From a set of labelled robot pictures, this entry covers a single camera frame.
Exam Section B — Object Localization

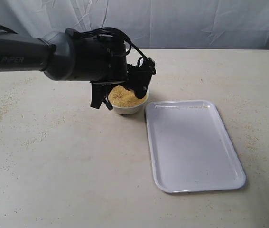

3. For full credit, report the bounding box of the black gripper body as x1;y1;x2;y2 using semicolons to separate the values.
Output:
74;37;127;83

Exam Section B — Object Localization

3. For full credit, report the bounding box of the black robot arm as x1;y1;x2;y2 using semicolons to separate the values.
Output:
0;26;127;110

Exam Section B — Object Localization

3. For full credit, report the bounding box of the yellow-brown granular grain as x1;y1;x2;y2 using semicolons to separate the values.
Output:
108;86;148;108

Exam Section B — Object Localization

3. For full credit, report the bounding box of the white ceramic bowl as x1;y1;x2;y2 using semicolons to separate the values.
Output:
113;90;150;115

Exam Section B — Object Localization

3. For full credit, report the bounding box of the white backdrop cloth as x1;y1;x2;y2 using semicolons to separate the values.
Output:
0;0;269;49

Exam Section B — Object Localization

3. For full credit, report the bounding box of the white rectangular plastic tray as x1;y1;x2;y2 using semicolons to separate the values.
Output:
145;100;246;193

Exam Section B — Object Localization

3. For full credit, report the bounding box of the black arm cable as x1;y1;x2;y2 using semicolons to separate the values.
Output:
65;28;149;63

